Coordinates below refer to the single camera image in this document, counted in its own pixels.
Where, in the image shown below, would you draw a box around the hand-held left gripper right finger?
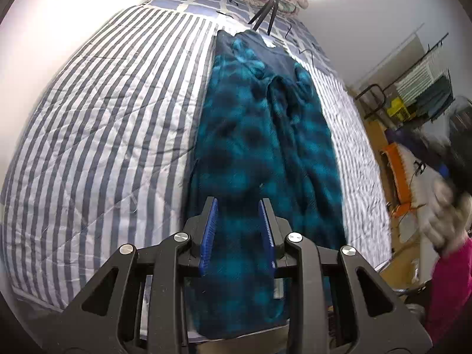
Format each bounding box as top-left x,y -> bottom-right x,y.
258,198 -> 432,354

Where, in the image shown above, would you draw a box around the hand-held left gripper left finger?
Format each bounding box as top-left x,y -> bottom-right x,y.
55,197 -> 219,354

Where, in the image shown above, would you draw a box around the teal plaid fleece garment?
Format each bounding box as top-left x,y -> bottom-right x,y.
184,29 -> 347,340

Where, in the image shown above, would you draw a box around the person's right forearm pink sleeve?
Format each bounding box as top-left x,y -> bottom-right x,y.
424,238 -> 472,344

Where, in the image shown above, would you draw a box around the black clothes rack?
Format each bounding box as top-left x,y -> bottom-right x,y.
363,31 -> 455,123

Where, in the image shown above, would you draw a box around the person's right hand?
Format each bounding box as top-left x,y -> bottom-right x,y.
424,181 -> 472,258

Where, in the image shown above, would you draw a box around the grey hanging cloth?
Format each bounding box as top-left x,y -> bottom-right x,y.
415,76 -> 453,119

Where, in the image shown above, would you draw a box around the yellow container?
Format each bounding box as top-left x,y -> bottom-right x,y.
385,96 -> 412,121

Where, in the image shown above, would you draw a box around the white hanging cloth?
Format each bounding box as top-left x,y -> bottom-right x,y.
396,59 -> 435,101

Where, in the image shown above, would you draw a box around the blue white striped quilt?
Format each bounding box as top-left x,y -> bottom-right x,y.
0,2 -> 393,310

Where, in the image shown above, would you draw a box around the black tripod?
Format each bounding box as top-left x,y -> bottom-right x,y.
248,0 -> 284,35

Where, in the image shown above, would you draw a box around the black metal chair frame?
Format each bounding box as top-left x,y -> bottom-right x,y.
355,84 -> 387,119

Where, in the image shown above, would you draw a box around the black cable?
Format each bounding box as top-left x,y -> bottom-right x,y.
285,25 -> 315,68

